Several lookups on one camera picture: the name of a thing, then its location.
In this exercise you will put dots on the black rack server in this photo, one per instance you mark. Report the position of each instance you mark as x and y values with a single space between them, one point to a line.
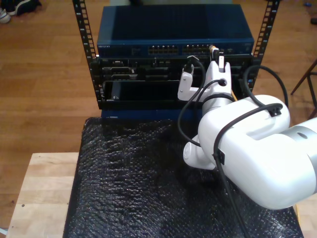
148 72

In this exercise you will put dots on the black rack shelf tray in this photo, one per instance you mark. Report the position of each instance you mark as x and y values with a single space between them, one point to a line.
148 104

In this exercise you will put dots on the blue flat device under rack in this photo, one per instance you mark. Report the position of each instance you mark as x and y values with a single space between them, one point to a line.
148 114

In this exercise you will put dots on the small blue floor object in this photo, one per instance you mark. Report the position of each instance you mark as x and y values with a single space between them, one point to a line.
307 4

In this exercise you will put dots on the black bubble mat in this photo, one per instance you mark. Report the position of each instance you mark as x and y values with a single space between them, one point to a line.
123 198

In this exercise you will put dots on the dark sneaker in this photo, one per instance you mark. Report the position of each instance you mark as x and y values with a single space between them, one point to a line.
27 6

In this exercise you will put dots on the white sneaker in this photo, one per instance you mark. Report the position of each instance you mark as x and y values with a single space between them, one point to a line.
3 16

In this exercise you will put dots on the blue network switch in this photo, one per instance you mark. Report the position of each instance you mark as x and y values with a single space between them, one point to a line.
161 24

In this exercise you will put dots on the black rack frame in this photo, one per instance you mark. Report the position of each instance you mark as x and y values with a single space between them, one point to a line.
85 32

